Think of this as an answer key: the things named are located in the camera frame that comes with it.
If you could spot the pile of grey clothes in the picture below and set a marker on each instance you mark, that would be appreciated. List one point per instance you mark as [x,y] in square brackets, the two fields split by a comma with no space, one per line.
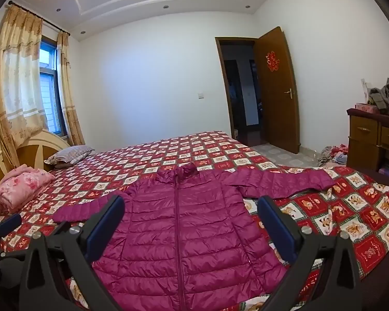
[385,95]

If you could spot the dark framed window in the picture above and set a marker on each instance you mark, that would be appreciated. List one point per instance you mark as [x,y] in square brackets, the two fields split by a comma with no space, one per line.
[48,87]

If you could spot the pink tissue box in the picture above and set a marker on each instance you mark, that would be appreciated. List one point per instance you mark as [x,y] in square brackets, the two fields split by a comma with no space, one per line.
[366,108]

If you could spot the pink floral folded quilt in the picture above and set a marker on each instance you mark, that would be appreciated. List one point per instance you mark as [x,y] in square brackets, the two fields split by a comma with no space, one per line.
[19,184]

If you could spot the heap of mixed clothes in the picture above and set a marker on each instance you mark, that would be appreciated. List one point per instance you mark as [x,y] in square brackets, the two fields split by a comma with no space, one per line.
[332,155]

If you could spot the brown wooden door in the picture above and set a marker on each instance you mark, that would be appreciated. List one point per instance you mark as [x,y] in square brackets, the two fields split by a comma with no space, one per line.
[275,116]

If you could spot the cream wooden headboard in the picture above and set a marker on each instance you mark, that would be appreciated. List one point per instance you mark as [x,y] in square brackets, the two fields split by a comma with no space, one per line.
[29,152]

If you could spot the brown wooden dresser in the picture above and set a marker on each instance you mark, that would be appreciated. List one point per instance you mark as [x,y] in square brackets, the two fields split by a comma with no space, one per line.
[364,136]

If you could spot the recessed ceiling lights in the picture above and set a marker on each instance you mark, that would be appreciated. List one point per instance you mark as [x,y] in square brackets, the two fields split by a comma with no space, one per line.
[164,7]

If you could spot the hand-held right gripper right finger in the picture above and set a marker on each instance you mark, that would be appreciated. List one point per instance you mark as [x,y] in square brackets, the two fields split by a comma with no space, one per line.
[275,230]

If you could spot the grey floral pillow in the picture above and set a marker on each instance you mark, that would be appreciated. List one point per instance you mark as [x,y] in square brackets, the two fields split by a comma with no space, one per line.
[69,155]

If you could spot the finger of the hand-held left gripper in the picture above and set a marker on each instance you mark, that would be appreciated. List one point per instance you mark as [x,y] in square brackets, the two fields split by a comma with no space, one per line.
[7,226]

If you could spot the magenta puffer jacket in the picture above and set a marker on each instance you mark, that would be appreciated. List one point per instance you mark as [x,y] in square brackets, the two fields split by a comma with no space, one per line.
[188,233]

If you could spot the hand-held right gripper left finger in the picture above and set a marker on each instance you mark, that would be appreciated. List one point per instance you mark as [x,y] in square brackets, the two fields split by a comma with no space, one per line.
[105,225]

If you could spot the wide beige floral curtain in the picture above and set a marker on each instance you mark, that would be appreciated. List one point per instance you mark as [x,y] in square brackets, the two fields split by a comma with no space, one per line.
[17,87]

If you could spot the dark curtain rod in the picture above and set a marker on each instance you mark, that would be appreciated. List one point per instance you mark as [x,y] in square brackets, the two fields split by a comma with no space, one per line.
[50,25]

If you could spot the red paper door decoration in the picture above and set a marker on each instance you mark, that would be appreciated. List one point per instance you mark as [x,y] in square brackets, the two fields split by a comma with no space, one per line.
[271,61]

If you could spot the red printed checked bedspread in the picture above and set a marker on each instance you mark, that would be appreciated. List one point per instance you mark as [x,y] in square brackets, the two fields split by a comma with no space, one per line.
[359,207]

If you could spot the dark wooden door frame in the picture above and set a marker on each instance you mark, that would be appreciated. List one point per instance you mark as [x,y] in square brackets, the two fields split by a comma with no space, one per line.
[225,103]

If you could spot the narrow beige floral curtain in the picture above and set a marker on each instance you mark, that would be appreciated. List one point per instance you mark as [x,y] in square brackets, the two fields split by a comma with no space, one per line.
[69,103]

